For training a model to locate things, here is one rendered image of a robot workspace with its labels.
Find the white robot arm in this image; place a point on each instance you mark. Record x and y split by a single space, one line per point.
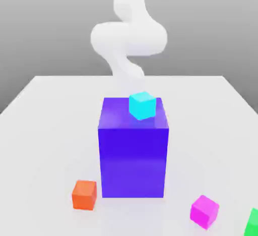
129 38

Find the small cyan cube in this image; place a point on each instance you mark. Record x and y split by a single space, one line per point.
142 107

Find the small orange cube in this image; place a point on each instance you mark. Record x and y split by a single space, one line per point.
83 195

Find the small magenta cube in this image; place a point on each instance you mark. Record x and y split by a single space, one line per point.
203 212

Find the small green cube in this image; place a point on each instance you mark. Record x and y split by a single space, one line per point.
253 225

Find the large purple box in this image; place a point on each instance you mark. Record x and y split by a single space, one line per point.
133 159

